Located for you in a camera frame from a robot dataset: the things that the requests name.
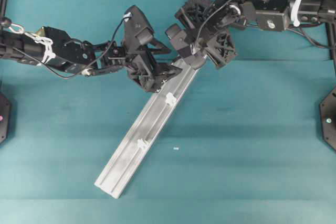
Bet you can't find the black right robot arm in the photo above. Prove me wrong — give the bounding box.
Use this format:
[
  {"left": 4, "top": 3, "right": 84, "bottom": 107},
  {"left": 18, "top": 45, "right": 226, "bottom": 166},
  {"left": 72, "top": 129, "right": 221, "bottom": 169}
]
[{"left": 165, "top": 0, "right": 335, "bottom": 69}]

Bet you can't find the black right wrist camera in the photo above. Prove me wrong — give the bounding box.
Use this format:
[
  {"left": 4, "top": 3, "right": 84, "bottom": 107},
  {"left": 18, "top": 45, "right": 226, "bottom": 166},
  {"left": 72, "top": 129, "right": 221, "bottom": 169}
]
[{"left": 165, "top": 24, "right": 205, "bottom": 70}]

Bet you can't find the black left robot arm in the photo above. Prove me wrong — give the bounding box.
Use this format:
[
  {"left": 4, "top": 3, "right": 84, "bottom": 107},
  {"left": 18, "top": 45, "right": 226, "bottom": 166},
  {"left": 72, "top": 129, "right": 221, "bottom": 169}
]
[{"left": 1, "top": 27, "right": 182, "bottom": 93}]

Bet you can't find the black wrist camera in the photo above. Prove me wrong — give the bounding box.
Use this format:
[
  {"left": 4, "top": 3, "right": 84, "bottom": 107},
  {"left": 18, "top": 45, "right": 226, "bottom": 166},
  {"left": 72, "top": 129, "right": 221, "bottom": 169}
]
[
  {"left": 165, "top": 24, "right": 205, "bottom": 70},
  {"left": 123, "top": 5, "right": 154, "bottom": 52}
]

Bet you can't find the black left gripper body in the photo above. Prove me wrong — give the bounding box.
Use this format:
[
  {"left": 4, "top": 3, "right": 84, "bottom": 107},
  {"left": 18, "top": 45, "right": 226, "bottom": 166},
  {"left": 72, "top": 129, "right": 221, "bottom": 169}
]
[{"left": 110, "top": 46, "right": 158, "bottom": 93}]

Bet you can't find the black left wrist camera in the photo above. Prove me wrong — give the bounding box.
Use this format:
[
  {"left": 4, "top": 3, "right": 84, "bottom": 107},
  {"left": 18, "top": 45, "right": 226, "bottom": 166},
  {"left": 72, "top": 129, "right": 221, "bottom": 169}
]
[{"left": 123, "top": 5, "right": 154, "bottom": 52}]

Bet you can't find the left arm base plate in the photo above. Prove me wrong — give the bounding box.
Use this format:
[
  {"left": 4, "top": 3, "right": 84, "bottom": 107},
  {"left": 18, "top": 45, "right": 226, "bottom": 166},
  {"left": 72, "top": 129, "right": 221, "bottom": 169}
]
[{"left": 0, "top": 92, "right": 12, "bottom": 143}]

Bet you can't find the white zip tie ring middle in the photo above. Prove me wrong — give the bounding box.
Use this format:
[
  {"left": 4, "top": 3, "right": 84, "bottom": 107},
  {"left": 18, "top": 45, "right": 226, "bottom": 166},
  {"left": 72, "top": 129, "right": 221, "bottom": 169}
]
[{"left": 164, "top": 92, "right": 177, "bottom": 106}]

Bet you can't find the aluminium extrusion rail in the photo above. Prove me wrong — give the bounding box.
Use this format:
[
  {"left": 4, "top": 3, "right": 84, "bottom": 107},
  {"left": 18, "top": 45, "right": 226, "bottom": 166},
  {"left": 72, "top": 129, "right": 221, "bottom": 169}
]
[{"left": 94, "top": 59, "right": 198, "bottom": 199}]

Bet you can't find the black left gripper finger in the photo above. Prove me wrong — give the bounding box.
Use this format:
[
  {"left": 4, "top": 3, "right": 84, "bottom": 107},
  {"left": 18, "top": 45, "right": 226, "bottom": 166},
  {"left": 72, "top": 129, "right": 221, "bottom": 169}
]
[
  {"left": 143, "top": 35, "right": 171, "bottom": 54},
  {"left": 146, "top": 63, "right": 182, "bottom": 93}
]

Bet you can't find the white zip tie ring near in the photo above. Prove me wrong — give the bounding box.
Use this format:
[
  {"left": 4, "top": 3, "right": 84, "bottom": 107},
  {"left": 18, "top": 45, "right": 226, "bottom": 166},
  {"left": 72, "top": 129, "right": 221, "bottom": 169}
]
[{"left": 136, "top": 138, "right": 149, "bottom": 150}]

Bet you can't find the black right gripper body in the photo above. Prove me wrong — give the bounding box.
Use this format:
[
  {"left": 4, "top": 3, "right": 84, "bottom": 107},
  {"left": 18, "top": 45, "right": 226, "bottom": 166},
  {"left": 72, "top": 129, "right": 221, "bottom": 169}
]
[{"left": 175, "top": 0, "right": 237, "bottom": 69}]

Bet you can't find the white zip tie ring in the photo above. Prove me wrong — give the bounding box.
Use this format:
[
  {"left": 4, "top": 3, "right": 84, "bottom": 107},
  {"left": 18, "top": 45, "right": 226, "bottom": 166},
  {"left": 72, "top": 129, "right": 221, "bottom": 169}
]
[
  {"left": 164, "top": 92, "right": 177, "bottom": 106},
  {"left": 136, "top": 138, "right": 149, "bottom": 150}
]

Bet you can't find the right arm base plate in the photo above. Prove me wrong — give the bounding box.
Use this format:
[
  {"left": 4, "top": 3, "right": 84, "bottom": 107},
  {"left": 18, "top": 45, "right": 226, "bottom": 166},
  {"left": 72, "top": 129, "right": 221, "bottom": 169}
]
[{"left": 319, "top": 88, "right": 336, "bottom": 150}]

